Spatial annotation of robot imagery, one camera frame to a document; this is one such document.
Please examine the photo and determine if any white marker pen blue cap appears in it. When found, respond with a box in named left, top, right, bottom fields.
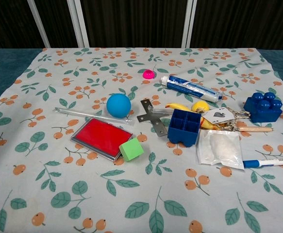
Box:
left=242, top=157, right=283, bottom=169

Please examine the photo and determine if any blue rubber ball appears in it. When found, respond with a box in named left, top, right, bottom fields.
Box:
left=106, top=93, right=132, bottom=119

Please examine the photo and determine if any green foam cube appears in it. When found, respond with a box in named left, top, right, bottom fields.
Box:
left=118, top=138, right=145, bottom=162

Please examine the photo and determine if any blue open compartment block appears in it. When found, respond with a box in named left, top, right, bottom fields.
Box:
left=167, top=109, right=202, bottom=148

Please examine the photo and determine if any red ink pad case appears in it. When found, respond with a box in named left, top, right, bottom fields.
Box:
left=70, top=117, right=134, bottom=162

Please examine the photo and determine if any clear wrapped straw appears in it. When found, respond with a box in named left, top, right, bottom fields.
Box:
left=53, top=107, right=135, bottom=126

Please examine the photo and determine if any yellow rubber chicken toy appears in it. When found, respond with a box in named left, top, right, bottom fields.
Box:
left=165, top=101, right=221, bottom=132

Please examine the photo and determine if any white blue toothpaste tube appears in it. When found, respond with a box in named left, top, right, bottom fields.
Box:
left=161, top=74, right=223, bottom=102

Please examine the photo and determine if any floral patterned tablecloth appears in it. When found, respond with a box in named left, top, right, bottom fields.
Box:
left=0, top=47, right=283, bottom=233

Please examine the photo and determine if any ace of spades card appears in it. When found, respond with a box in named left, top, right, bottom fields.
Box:
left=202, top=108, right=237, bottom=127

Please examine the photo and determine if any clear plastic sachet white powder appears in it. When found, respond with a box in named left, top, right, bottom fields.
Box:
left=196, top=129, right=245, bottom=170

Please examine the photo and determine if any blue studded building block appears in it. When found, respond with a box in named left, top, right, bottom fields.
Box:
left=243, top=91, right=283, bottom=123

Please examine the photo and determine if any metal cross bracket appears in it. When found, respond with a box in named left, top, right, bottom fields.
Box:
left=136, top=99, right=175, bottom=138

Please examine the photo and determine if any wooden handle skipping rope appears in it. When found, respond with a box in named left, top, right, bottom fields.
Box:
left=215, top=106, right=274, bottom=133

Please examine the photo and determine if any white metal frame post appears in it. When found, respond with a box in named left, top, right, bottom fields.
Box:
left=181, top=0, right=197, bottom=48
left=26, top=0, right=51, bottom=48
left=66, top=0, right=90, bottom=48

